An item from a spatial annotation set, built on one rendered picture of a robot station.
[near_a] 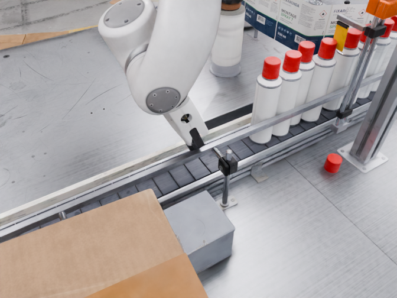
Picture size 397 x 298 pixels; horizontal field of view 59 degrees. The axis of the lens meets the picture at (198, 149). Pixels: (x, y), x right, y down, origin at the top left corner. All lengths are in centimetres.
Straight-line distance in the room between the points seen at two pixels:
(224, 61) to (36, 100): 55
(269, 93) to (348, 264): 36
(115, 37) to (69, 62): 78
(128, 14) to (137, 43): 4
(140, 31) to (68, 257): 29
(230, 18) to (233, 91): 19
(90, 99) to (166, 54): 66
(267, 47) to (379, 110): 48
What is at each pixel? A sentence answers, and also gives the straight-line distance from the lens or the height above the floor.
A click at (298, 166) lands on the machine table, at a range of 86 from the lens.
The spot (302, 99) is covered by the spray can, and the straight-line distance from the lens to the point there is 84.
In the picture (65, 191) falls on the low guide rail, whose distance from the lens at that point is 72.
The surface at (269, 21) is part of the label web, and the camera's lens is 115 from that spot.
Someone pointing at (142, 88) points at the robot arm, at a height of 118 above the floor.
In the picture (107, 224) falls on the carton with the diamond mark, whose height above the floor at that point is 112.
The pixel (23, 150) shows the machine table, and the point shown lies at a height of 83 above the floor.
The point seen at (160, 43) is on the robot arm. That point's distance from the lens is 43.
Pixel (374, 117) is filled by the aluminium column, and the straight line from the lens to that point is 86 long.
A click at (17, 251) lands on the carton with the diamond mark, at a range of 41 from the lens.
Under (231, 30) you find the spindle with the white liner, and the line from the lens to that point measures 95.
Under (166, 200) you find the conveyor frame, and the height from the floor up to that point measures 88.
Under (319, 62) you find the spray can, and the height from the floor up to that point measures 104.
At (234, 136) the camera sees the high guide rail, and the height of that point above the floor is 96.
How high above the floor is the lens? 144
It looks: 45 degrees down
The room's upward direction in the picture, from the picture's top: straight up
